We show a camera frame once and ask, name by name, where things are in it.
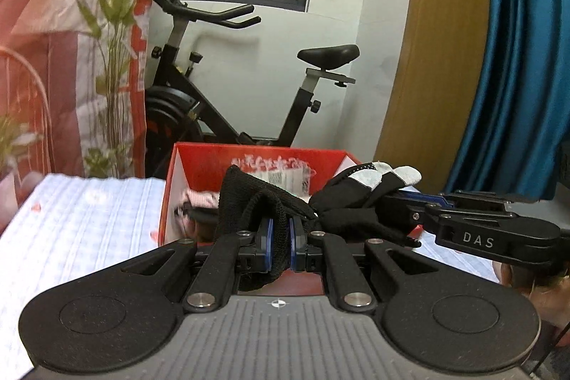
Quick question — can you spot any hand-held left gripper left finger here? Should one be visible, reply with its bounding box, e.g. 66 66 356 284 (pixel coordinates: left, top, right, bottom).
109 217 274 314

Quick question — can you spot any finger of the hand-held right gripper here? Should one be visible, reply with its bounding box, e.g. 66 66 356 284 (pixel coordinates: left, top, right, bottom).
383 202 517 249
392 188 534 214

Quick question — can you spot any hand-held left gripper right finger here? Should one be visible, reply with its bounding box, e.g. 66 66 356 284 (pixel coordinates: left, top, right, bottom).
289 215 451 315

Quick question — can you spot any black knitted cloth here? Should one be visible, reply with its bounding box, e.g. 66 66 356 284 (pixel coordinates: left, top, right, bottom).
213 165 318 289

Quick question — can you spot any black glove with grey patches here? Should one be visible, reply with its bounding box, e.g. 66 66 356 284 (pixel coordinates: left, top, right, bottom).
309 160 423 248

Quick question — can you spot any red cardboard box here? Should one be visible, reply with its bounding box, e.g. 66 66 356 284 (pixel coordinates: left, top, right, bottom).
159 142 424 297

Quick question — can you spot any person's right hand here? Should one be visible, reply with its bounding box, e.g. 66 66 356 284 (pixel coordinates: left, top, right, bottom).
499 262 570 334

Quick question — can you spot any pink cloth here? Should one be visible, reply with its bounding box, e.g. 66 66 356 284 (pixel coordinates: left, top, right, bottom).
173 189 222 243

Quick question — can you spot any wooden door panel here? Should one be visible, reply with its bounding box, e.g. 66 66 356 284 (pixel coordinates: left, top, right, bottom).
374 0 493 181

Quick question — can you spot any black exercise bike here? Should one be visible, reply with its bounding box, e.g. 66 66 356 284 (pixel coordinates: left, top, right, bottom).
145 0 361 178

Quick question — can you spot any blue curtain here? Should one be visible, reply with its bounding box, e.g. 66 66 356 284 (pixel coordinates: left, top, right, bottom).
443 0 570 203

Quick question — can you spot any blue checkered bed sheet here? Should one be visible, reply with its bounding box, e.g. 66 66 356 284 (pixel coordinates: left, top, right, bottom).
0 174 502 380

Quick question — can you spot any red plant-printed curtain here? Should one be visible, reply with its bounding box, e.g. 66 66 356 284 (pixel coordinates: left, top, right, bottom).
0 0 170 236

